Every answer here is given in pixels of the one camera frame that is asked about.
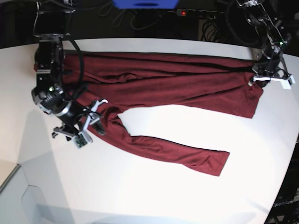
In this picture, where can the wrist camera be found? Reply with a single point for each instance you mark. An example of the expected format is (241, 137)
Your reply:
(82, 140)
(287, 82)

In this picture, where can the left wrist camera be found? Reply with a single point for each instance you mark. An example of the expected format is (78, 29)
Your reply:
(287, 82)

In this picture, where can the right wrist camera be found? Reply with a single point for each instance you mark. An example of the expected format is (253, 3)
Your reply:
(82, 140)

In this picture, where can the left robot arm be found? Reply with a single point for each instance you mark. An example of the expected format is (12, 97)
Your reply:
(252, 23)

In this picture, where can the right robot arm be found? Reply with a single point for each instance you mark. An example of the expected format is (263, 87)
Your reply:
(51, 94)

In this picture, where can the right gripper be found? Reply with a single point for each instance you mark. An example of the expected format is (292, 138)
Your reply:
(77, 118)

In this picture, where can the blue box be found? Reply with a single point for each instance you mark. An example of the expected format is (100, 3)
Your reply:
(145, 4)

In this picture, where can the black power strip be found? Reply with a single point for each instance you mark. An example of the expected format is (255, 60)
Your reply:
(201, 14)

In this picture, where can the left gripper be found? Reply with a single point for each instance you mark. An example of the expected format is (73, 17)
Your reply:
(266, 70)

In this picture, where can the maroon t-shirt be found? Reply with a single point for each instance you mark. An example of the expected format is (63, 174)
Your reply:
(131, 80)

